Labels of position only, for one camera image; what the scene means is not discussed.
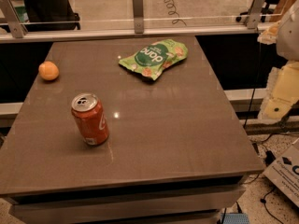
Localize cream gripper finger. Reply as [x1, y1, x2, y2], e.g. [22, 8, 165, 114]
[258, 61, 299, 120]
[257, 22, 279, 45]

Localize red coke can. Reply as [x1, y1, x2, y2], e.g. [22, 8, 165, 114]
[71, 93, 109, 146]

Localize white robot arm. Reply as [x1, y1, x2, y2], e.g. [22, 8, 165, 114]
[258, 0, 299, 124]

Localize green rice chip bag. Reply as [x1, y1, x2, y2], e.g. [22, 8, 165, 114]
[119, 39, 188, 80]

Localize white printed sign board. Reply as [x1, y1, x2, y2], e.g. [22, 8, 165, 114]
[263, 145, 299, 207]

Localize blue floor box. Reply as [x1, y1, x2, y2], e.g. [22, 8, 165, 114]
[221, 214, 250, 224]

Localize orange fruit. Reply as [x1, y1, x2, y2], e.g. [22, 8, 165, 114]
[38, 61, 59, 81]

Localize black office chair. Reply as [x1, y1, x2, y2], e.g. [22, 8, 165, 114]
[23, 0, 80, 32]

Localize clear acrylic barrier panel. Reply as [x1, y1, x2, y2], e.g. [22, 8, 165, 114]
[0, 0, 299, 33]

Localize black hanging cable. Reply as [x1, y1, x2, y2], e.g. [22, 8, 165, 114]
[242, 42, 263, 130]

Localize right metal barrier bracket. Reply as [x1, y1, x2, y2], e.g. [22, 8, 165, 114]
[245, 0, 265, 29]

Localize metal barrier bracket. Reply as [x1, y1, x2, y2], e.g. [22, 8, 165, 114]
[245, 0, 265, 29]
[132, 0, 144, 34]
[0, 0, 27, 38]

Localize black floor cable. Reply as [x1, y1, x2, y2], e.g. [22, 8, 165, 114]
[260, 185, 286, 224]

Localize black coiled cable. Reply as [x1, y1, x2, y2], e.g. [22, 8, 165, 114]
[156, 0, 188, 27]

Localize middle metal barrier bracket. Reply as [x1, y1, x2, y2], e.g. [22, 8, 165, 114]
[132, 0, 144, 34]

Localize left metal barrier bracket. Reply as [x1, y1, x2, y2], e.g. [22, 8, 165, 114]
[0, 0, 27, 38]

